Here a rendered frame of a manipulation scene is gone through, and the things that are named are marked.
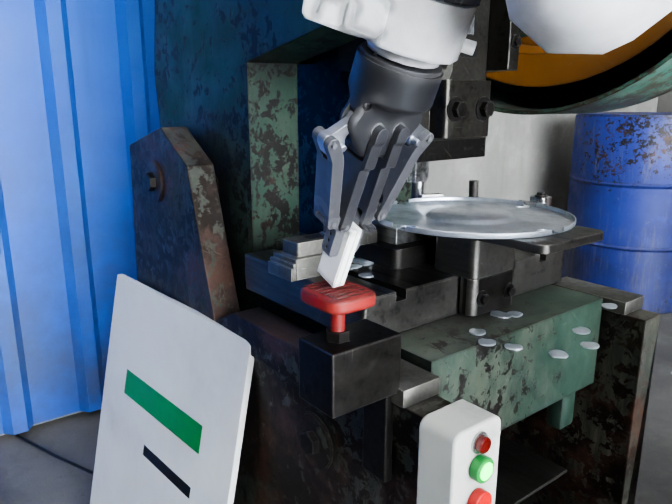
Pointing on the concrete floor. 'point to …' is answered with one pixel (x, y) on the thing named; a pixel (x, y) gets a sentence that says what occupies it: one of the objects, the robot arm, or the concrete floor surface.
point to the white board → (169, 404)
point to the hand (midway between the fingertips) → (338, 251)
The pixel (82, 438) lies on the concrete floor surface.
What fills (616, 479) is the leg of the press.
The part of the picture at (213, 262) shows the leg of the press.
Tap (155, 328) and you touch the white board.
